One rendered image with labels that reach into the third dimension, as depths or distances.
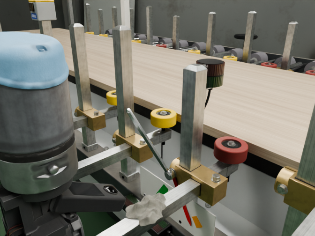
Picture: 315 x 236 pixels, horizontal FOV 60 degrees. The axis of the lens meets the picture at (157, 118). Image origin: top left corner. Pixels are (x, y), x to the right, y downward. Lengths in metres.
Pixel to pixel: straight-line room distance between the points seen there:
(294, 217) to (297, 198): 0.04
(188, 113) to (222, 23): 4.65
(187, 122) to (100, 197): 0.26
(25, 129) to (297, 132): 0.68
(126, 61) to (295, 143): 0.47
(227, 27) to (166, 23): 1.10
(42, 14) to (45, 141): 0.88
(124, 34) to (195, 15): 4.54
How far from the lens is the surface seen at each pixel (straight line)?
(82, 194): 0.40
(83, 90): 0.97
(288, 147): 0.73
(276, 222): 0.86
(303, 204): 0.50
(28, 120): 0.30
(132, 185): 0.87
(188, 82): 0.55
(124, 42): 0.72
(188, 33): 5.29
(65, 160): 0.33
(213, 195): 0.61
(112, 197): 0.43
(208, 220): 0.66
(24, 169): 0.33
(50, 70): 0.29
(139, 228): 0.53
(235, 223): 0.89
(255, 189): 0.84
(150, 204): 0.54
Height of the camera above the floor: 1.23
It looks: 24 degrees down
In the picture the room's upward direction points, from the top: straight up
